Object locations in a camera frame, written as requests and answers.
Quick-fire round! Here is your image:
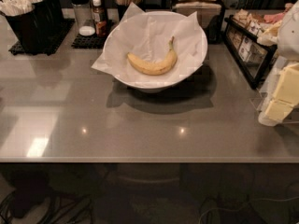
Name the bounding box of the black cutlery holder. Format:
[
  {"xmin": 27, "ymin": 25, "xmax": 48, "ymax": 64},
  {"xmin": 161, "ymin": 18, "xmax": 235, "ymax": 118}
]
[{"xmin": 0, "ymin": 0, "xmax": 64, "ymax": 55}]

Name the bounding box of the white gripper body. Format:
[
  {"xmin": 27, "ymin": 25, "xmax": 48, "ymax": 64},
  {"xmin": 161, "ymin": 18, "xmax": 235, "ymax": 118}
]
[{"xmin": 257, "ymin": 56, "xmax": 299, "ymax": 127}]

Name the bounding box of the white plastic cutlery bundle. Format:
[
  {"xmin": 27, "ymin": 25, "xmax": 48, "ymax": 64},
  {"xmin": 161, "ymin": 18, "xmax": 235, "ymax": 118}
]
[{"xmin": 0, "ymin": 0, "xmax": 43, "ymax": 17}]

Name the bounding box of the white paper liner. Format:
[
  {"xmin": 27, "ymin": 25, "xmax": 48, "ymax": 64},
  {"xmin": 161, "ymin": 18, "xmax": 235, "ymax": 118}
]
[{"xmin": 91, "ymin": 2, "xmax": 205, "ymax": 83}]

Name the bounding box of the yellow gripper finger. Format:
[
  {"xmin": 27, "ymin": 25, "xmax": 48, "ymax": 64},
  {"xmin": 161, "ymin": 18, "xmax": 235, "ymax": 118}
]
[
  {"xmin": 273, "ymin": 63, "xmax": 299, "ymax": 106},
  {"xmin": 264, "ymin": 100, "xmax": 293, "ymax": 122}
]

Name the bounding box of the black rubber mat left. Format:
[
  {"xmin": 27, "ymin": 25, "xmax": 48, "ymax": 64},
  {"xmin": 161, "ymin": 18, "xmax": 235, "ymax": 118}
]
[{"xmin": 9, "ymin": 19, "xmax": 75, "ymax": 55}]

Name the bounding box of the glass salt shaker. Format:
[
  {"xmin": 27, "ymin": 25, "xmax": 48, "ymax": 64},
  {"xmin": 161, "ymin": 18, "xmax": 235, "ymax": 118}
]
[{"xmin": 71, "ymin": 0, "xmax": 95, "ymax": 36}]

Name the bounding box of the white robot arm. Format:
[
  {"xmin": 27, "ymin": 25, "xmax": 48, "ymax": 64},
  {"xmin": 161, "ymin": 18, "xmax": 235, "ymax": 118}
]
[{"xmin": 257, "ymin": 1, "xmax": 299, "ymax": 126}]

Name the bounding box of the black condiment packet rack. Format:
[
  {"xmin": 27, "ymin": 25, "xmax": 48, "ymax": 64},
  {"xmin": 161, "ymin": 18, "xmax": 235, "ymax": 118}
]
[{"xmin": 223, "ymin": 9, "xmax": 278, "ymax": 89}]

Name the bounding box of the yellow banana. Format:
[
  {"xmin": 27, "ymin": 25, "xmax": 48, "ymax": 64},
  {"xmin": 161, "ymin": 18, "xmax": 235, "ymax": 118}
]
[{"xmin": 127, "ymin": 37, "xmax": 178, "ymax": 76}]

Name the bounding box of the white bowl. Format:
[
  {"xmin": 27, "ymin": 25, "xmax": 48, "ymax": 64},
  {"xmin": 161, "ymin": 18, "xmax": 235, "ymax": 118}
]
[{"xmin": 103, "ymin": 10, "xmax": 208, "ymax": 93}]

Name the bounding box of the brown sauce bottle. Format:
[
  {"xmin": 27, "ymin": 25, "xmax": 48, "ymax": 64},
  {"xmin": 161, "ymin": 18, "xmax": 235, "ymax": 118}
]
[{"xmin": 93, "ymin": 0, "xmax": 107, "ymax": 37}]

